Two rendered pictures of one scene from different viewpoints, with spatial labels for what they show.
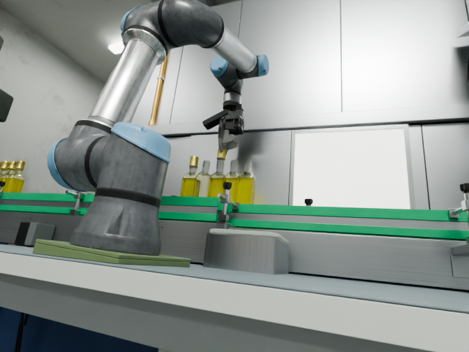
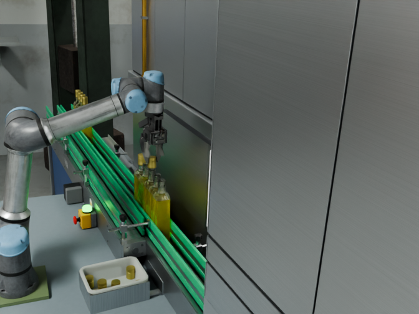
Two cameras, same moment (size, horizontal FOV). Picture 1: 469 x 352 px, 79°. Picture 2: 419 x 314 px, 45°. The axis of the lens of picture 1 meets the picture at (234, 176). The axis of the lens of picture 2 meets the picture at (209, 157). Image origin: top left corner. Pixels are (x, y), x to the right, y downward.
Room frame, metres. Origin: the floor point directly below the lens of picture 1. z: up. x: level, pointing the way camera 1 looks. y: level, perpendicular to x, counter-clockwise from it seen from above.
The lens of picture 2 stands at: (-0.13, -1.37, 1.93)
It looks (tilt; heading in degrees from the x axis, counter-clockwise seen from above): 21 degrees down; 43
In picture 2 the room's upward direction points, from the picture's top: 3 degrees clockwise
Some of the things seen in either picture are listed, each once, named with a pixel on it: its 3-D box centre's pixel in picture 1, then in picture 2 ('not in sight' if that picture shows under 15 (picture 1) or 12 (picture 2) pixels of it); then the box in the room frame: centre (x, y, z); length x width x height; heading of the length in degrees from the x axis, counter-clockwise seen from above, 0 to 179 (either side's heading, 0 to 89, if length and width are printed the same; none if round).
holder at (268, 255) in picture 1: (252, 255); (121, 283); (0.81, -0.07, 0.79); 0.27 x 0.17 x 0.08; 161
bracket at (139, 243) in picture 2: (226, 234); (133, 248); (0.94, 0.01, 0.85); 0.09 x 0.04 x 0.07; 161
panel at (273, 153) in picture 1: (285, 169); (207, 184); (1.12, -0.21, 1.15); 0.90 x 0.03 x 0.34; 71
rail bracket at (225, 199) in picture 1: (227, 203); (129, 228); (0.92, 0.01, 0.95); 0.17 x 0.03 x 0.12; 161
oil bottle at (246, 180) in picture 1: (245, 200); (161, 215); (1.03, -0.05, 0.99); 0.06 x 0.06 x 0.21; 70
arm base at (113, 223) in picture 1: (123, 221); (15, 274); (0.53, 0.20, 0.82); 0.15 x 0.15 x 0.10
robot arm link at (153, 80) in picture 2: (233, 85); (153, 86); (1.06, 0.04, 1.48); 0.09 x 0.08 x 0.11; 154
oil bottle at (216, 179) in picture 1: (216, 199); (151, 203); (1.07, 0.06, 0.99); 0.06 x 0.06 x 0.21; 71
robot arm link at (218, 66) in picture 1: (227, 70); (128, 89); (0.97, 0.07, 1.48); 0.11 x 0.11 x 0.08; 64
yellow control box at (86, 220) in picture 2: not in sight; (86, 218); (1.00, 0.44, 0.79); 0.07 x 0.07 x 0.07; 71
